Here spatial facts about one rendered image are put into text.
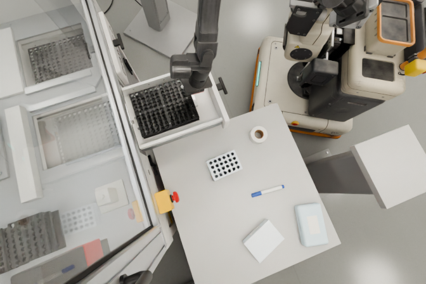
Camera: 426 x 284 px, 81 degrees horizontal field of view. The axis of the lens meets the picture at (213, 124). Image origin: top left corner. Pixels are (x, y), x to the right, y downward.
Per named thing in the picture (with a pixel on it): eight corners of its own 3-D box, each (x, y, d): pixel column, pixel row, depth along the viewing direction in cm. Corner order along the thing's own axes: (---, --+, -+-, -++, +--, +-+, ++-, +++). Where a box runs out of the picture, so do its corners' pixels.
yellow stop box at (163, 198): (170, 188, 93) (167, 188, 86) (176, 207, 91) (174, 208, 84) (157, 193, 92) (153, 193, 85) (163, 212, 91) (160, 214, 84)
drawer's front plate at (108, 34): (111, 27, 112) (101, 10, 101) (129, 84, 105) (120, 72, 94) (107, 28, 111) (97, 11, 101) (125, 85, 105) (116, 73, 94)
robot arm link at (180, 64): (215, 51, 71) (208, 37, 77) (174, 49, 68) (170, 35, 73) (208, 85, 79) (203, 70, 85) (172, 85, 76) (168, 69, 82)
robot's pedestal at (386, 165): (327, 148, 185) (409, 121, 112) (346, 187, 178) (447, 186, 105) (291, 162, 182) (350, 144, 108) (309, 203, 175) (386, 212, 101)
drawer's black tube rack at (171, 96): (185, 83, 104) (184, 76, 98) (200, 122, 100) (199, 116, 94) (133, 100, 101) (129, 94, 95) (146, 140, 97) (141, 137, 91)
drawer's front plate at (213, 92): (203, 66, 108) (203, 52, 98) (227, 127, 102) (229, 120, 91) (199, 68, 108) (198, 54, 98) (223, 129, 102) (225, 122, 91)
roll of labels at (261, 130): (253, 146, 106) (255, 145, 102) (246, 132, 108) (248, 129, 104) (267, 140, 107) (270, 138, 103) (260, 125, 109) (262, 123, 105)
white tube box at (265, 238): (265, 218, 99) (268, 219, 94) (280, 236, 97) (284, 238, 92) (241, 241, 96) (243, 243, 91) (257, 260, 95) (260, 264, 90)
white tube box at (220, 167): (233, 151, 105) (234, 149, 102) (241, 169, 103) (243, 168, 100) (205, 162, 104) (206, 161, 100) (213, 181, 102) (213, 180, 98)
